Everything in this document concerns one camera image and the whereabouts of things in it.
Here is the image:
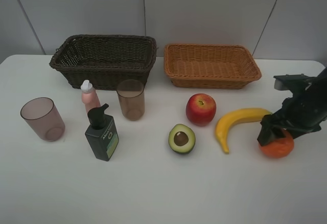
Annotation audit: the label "right translucent brown cup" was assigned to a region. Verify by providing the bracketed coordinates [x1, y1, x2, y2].
[116, 79, 145, 121]

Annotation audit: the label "dark green pump bottle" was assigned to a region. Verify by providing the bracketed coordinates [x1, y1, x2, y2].
[85, 103, 119, 161]

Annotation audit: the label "pink bottle white cap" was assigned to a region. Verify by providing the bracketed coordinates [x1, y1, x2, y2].
[80, 80, 101, 113]

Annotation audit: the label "dark brown wicker basket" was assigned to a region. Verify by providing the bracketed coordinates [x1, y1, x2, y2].
[50, 34, 157, 91]

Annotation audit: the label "yellow banana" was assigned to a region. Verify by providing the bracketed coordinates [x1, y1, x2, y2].
[215, 108, 272, 154]

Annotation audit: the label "left translucent pink cup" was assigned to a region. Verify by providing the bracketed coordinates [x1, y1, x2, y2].
[20, 97, 65, 142]

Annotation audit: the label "light brown wicker basket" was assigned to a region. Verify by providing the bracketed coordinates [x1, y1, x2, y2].
[164, 43, 262, 89]

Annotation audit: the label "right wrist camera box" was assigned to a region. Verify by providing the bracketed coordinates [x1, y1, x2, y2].
[274, 74, 310, 92]

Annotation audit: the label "orange tangerine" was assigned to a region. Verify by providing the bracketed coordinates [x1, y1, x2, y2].
[258, 129, 294, 159]

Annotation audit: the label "halved avocado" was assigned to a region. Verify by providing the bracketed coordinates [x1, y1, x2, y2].
[168, 124, 196, 154]

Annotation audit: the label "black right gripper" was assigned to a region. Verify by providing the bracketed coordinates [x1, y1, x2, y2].
[258, 77, 326, 146]

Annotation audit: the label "red apple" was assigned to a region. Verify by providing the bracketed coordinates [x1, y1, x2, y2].
[185, 93, 217, 126]

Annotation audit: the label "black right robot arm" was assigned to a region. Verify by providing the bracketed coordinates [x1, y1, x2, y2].
[258, 69, 326, 146]

